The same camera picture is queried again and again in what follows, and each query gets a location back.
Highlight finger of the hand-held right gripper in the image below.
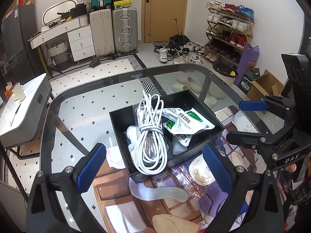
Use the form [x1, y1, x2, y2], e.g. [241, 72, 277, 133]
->
[226, 126, 300, 162]
[238, 94, 296, 127]

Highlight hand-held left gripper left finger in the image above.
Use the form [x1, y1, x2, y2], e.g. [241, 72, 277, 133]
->
[24, 143, 107, 233]

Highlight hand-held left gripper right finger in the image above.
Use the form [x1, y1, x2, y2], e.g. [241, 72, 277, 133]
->
[202, 145, 285, 233]

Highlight rope coil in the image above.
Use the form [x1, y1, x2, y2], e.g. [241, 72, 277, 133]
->
[174, 156, 219, 197]

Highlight white red-label packet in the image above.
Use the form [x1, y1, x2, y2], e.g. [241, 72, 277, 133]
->
[171, 130, 195, 147]

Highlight black storage box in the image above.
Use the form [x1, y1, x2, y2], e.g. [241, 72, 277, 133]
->
[109, 89, 225, 184]

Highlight white foam piece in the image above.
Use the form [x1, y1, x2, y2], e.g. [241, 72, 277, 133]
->
[126, 125, 146, 162]

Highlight white green medicine packet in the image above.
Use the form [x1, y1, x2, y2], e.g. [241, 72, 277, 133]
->
[162, 107, 216, 137]

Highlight white cable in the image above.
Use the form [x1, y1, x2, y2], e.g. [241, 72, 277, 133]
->
[133, 90, 169, 175]

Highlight person's right forearm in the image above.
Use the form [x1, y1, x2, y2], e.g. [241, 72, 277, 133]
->
[282, 172, 311, 233]

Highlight open cardboard box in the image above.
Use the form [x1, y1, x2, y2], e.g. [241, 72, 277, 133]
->
[246, 69, 285, 103]

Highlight dark green box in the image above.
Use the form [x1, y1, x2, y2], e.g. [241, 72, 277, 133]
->
[238, 68, 260, 92]

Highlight white paper sheet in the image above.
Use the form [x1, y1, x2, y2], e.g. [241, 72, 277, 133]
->
[107, 137, 128, 170]

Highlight beige slipper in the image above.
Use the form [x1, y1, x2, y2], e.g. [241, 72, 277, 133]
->
[172, 83, 193, 93]
[177, 77, 202, 93]
[206, 91, 225, 99]
[206, 96, 218, 109]

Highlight purple bag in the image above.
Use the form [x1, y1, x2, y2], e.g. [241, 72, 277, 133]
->
[234, 43, 260, 86]

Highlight wooden shoe rack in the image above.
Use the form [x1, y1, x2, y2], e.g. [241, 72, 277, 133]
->
[203, 6, 256, 66]

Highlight glass table top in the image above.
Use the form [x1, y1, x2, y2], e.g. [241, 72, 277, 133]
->
[5, 53, 172, 224]

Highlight rows of racked shoes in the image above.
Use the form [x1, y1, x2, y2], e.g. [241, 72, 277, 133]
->
[205, 0, 255, 64]

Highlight white low cabinet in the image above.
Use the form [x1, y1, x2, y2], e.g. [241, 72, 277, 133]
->
[0, 73, 53, 160]

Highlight pile of loose shoes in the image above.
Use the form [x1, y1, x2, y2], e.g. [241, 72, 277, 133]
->
[153, 37, 207, 65]

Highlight black umbrella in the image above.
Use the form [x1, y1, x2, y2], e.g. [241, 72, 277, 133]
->
[169, 18, 190, 45]

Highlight white cup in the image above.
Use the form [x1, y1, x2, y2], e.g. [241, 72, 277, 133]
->
[12, 83, 26, 102]

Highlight wicker basket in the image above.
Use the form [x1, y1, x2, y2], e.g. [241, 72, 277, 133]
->
[47, 39, 71, 71]

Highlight wooden door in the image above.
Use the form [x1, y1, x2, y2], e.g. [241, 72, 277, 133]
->
[142, 0, 190, 44]

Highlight white vanity desk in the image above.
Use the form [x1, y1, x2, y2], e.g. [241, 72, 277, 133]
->
[28, 17, 96, 63]

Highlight beige suitcase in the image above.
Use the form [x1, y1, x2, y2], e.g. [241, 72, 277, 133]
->
[89, 8, 115, 58]

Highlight silver suitcase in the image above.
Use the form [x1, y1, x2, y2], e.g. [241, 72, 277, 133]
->
[112, 7, 139, 53]

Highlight black refrigerator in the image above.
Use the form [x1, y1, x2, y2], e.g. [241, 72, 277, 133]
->
[0, 4, 43, 78]

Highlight black bag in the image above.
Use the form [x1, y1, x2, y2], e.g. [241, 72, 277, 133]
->
[70, 3, 88, 17]

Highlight oval mirror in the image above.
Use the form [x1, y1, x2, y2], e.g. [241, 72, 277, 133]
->
[42, 0, 78, 26]

